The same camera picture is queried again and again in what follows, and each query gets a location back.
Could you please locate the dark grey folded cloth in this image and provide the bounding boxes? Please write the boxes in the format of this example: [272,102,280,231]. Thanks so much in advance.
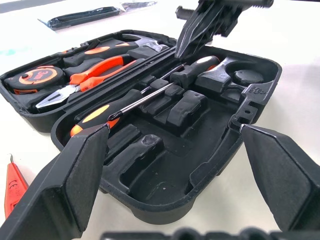
[37,0,158,33]

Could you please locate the orange utility knife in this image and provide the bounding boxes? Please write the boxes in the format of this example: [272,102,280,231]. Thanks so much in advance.
[4,152,29,220]

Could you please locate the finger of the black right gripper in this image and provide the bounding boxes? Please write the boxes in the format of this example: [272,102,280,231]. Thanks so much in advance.
[180,13,222,60]
[174,12,210,59]

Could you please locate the slotted screwdriver black orange handle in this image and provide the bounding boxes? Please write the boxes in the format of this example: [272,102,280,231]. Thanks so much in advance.
[69,63,187,138]

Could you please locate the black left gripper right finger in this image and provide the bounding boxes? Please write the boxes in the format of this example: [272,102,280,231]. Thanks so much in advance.
[239,124,320,232]

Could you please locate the black orange tape measure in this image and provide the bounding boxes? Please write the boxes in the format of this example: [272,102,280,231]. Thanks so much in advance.
[3,65,67,96]

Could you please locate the black plastic tool case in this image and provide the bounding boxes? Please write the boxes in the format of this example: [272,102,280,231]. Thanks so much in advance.
[0,29,283,221]

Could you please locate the Phillips screwdriver black orange handle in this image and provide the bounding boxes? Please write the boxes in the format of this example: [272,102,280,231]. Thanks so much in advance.
[107,55,221,121]

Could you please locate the hammer black orange handle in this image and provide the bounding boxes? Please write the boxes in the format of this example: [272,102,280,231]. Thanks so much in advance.
[62,34,172,66]

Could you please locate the orange handled pliers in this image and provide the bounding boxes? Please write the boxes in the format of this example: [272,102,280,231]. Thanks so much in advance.
[35,55,126,110]

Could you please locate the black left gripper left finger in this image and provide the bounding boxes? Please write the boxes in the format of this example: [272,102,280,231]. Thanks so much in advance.
[0,123,111,240]

